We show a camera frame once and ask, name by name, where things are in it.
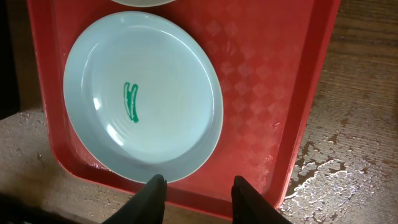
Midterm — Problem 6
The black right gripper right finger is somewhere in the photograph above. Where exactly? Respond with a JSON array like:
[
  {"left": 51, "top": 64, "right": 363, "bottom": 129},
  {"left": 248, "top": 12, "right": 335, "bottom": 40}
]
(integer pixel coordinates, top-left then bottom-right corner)
[{"left": 231, "top": 175, "right": 291, "bottom": 224}]

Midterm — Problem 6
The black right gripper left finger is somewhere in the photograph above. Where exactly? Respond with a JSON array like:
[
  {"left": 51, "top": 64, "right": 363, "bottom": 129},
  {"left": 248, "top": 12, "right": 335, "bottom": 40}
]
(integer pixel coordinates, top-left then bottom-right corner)
[{"left": 103, "top": 174, "right": 167, "bottom": 224}]

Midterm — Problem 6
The light blue plate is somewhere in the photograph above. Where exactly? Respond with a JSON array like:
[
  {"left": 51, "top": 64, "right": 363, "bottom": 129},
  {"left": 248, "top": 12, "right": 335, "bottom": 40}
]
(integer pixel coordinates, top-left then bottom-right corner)
[{"left": 63, "top": 11, "right": 223, "bottom": 183}]

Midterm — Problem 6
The red tray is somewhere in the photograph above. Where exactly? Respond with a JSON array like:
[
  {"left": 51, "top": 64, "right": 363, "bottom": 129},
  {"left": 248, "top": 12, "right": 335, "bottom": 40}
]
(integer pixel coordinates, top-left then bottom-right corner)
[{"left": 27, "top": 0, "right": 340, "bottom": 220}]

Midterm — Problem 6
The cream plate with green mark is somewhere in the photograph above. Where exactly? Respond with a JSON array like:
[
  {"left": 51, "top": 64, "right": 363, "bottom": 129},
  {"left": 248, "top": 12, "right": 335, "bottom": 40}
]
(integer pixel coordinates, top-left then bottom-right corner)
[{"left": 112, "top": 0, "right": 175, "bottom": 7}]

